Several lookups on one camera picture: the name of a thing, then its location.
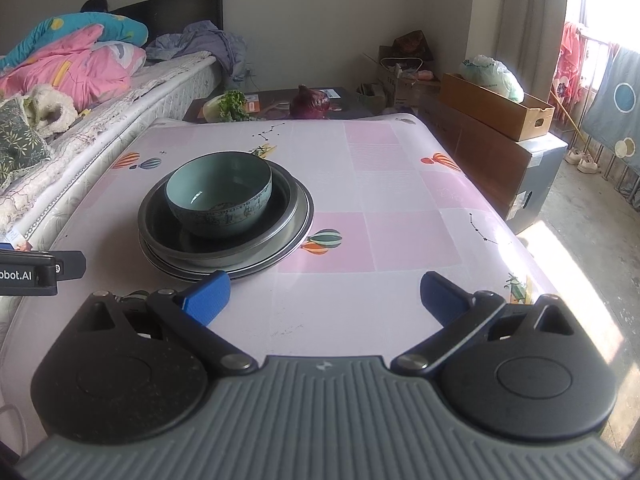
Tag green floral cushion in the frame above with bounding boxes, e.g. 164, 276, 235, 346
0, 97, 53, 193

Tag pink hanging clothing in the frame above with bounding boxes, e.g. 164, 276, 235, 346
552, 21, 587, 111

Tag white mattress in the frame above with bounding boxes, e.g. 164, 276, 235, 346
0, 50, 223, 246

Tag brown bag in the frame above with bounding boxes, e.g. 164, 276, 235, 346
392, 30, 433, 58

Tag green lettuce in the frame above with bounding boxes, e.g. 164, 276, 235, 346
202, 90, 256, 123

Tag beige curtain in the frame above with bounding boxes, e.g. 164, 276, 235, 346
465, 0, 572, 133

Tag green plastic bag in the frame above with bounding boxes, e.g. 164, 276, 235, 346
459, 54, 525, 104

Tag teal ceramic bowl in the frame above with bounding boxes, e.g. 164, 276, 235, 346
165, 152, 273, 239

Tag dark printed box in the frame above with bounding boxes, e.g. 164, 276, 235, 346
182, 86, 363, 123

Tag open brown cardboard box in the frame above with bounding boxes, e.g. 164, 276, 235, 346
440, 72, 556, 142

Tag large steel basin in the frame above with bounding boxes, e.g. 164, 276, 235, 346
139, 175, 315, 276

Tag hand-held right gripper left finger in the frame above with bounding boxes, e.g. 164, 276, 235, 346
82, 270, 258, 376

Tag dark wooden headboard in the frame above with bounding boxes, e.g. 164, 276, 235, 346
107, 0, 224, 43

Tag wooden stick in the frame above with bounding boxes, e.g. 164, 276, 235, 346
550, 87, 587, 142

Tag stainless steel plate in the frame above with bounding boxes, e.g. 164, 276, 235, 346
140, 230, 313, 280

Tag white fleece cloth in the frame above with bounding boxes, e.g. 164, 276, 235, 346
22, 84, 78, 138

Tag pink and blue quilt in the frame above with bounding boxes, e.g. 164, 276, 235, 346
0, 14, 150, 111

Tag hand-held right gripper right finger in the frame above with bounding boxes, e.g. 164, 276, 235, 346
391, 270, 576, 376

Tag stainless steel bowl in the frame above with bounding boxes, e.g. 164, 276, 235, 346
138, 160, 302, 268

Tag blue blanket with circles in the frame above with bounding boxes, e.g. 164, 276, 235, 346
582, 46, 640, 161

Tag purple grey clothes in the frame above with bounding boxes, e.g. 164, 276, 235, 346
145, 20, 248, 81

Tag metal drying rack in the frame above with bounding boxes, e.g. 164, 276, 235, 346
575, 25, 640, 201

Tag large brown cardboard box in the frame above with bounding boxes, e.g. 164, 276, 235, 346
417, 94, 569, 235

